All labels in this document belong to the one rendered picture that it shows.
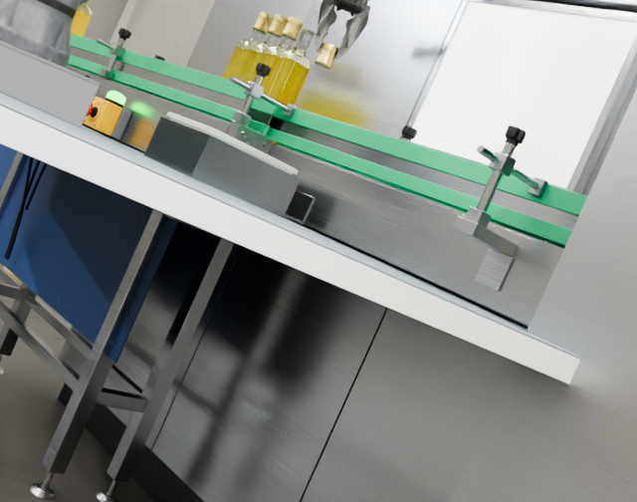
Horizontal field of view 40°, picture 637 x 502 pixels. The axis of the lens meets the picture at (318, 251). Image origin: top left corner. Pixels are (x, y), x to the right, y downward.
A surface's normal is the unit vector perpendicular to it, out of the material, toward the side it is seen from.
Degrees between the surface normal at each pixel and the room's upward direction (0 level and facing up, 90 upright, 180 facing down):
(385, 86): 90
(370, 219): 90
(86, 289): 90
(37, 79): 90
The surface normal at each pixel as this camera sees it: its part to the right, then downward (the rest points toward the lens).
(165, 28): 0.30, 0.16
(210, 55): -0.67, -0.28
